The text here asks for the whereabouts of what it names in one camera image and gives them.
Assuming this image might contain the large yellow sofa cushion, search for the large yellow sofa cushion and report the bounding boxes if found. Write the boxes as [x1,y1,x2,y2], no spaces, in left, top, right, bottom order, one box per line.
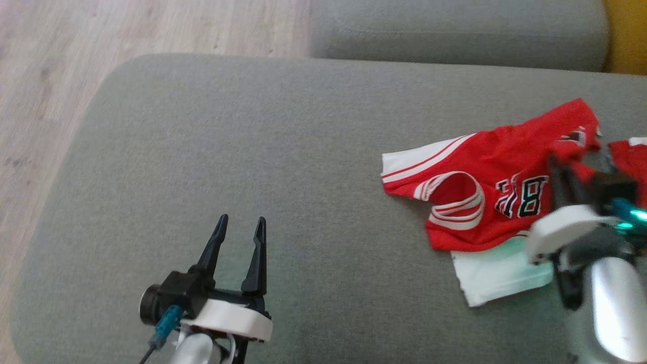
[602,0,647,76]

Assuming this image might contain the grey sofa seat cushion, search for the grey sofa seat cushion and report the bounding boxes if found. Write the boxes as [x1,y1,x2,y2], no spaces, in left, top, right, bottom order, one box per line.
[10,53,647,364]

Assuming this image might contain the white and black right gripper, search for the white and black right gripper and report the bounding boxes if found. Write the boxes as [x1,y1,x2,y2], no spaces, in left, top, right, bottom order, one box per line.
[526,154,615,266]

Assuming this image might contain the red and white basketball jersey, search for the red and white basketball jersey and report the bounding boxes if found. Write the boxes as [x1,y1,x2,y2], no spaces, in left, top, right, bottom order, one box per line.
[381,99,602,308]

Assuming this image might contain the red basketball shorts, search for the red basketball shorts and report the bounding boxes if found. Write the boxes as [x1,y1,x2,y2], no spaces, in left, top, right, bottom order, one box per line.
[607,136,647,203]

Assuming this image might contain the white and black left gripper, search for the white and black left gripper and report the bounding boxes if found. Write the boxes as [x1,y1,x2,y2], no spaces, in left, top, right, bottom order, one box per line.
[181,214,273,344]

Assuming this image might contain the grey sofa back cushion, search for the grey sofa back cushion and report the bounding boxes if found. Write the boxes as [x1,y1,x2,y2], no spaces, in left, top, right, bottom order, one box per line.
[308,0,610,72]

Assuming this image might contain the right cable with teal plug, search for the right cable with teal plug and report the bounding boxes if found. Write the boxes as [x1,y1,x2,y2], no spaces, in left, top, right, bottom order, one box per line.
[611,198,647,229]

